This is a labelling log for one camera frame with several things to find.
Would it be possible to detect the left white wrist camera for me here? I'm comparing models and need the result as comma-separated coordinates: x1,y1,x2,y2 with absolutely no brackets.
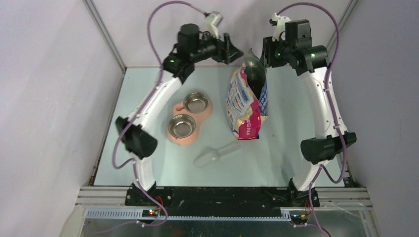
204,11,223,39

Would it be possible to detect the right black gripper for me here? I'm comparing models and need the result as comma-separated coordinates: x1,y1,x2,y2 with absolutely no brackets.
259,35,294,68

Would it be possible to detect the pink double bowl feeder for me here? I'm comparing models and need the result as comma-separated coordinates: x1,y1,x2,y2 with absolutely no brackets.
167,91,213,146

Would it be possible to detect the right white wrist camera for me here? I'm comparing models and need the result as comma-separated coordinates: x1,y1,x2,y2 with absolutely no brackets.
269,13,291,41

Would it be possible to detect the controller board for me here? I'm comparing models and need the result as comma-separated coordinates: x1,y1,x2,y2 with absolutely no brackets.
141,209,160,218
290,214,309,228

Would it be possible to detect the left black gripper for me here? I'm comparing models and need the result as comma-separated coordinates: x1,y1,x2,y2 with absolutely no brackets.
189,27,242,64

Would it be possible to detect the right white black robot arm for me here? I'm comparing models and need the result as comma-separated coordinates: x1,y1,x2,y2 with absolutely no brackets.
261,15,357,206

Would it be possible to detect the left corner aluminium post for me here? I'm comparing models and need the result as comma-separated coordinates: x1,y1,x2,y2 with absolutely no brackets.
82,0,127,73

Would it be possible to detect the left controller board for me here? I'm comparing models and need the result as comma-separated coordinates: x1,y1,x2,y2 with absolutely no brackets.
141,209,160,218

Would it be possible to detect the far steel bowl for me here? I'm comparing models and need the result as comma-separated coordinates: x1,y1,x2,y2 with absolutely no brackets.
183,91,210,114

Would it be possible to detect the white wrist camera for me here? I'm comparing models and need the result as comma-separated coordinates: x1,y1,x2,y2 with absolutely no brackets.
204,11,223,39
269,13,291,41

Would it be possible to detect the clear plastic scoop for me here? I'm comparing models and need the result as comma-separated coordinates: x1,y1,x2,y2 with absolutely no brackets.
193,142,242,168

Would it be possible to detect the near steel bowl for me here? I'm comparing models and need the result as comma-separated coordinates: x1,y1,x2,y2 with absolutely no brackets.
168,114,196,139

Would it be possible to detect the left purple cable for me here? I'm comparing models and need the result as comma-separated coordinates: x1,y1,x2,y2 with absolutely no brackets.
112,0,210,228

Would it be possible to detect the right controller board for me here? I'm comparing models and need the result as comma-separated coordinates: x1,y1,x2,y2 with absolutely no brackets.
290,214,309,228

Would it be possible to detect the steel bowl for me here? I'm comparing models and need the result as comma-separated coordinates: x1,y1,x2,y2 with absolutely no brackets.
183,91,210,114
168,114,196,139

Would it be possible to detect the right corner aluminium post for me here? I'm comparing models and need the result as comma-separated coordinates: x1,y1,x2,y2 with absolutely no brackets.
326,0,359,53

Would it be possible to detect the pink pet food bag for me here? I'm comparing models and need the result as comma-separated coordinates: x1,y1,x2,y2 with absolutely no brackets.
226,49,268,140

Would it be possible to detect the corner aluminium post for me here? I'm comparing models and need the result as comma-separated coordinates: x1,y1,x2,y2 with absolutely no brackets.
326,0,359,53
82,0,127,73

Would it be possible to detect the aluminium front frame rail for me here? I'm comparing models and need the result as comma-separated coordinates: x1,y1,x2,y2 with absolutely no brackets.
76,186,373,221

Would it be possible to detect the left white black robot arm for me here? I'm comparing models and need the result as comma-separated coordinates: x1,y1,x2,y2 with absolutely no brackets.
112,23,244,206

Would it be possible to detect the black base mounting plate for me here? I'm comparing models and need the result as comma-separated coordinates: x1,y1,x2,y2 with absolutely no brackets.
125,185,320,218

